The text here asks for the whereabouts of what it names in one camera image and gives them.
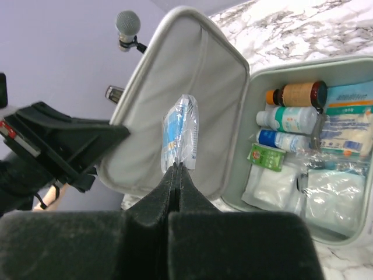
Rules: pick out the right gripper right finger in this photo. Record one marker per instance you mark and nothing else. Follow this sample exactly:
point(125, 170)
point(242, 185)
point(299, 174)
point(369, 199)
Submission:
point(205, 243)

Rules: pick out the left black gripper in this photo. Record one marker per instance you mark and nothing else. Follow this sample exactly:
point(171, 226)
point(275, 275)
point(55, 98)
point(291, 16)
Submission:
point(49, 147)

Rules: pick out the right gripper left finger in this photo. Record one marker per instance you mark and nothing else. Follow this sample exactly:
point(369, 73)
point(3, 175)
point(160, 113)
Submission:
point(128, 244)

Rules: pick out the white gauze pad packet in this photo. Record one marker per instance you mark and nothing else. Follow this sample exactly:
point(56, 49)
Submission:
point(273, 191)

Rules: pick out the green small medicine box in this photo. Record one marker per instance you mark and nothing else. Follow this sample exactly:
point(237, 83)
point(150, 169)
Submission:
point(267, 157)

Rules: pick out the blue white bandage roll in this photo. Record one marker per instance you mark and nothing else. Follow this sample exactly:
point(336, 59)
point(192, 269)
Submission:
point(288, 142)

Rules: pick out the grey medicine kit box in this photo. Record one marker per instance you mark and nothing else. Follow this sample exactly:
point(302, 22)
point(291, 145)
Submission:
point(188, 54)

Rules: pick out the clear plastic zip bag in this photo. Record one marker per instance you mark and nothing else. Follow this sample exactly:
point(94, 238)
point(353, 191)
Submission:
point(334, 188)

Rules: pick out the white disinfectant bottle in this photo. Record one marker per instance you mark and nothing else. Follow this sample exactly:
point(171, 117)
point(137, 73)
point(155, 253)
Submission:
point(297, 120)

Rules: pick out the brown medicine bottle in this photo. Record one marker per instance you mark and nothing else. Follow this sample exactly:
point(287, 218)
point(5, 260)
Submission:
point(310, 94)

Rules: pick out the band-aid box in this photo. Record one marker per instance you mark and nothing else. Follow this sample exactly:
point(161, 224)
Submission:
point(347, 129)

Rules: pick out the pink toy microphone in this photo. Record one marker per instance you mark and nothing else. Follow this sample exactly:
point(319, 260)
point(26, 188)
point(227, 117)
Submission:
point(52, 199)

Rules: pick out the brown metronome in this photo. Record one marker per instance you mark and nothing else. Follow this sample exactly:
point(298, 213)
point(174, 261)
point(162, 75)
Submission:
point(114, 93)

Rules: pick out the black microphone stand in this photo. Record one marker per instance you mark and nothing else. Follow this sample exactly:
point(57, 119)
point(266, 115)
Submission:
point(140, 46)

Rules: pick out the glitter microphone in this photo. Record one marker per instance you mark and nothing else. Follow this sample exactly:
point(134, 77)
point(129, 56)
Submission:
point(128, 26)

